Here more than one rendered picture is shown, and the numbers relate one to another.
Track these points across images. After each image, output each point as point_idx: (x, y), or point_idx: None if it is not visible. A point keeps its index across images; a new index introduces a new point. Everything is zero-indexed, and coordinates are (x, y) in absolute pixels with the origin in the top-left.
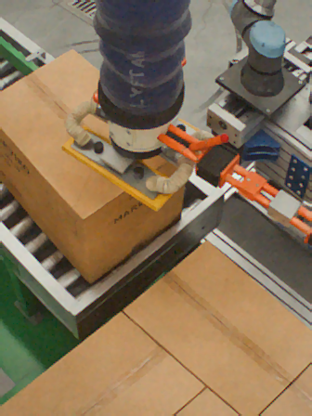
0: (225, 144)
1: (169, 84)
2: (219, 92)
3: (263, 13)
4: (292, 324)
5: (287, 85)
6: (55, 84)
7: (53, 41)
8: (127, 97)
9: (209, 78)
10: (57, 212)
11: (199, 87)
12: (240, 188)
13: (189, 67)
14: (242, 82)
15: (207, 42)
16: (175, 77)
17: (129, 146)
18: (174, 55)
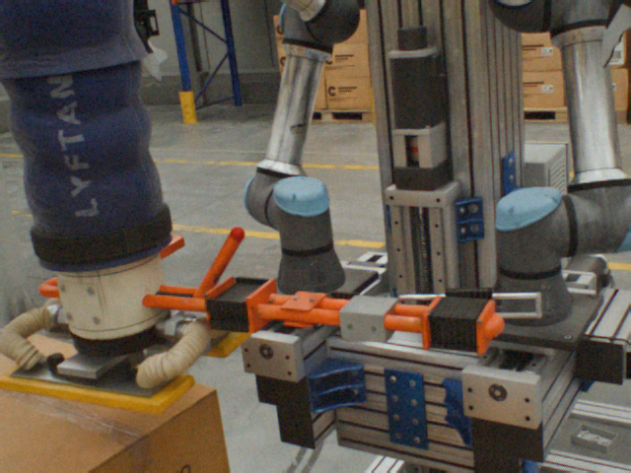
0: (281, 400)
1: (133, 169)
2: (292, 467)
3: (287, 171)
4: None
5: (350, 279)
6: (6, 369)
7: None
8: (68, 197)
9: (275, 456)
10: None
11: (263, 470)
12: (286, 312)
13: (247, 450)
14: (282, 287)
15: (266, 418)
16: (142, 164)
17: (99, 323)
18: (127, 106)
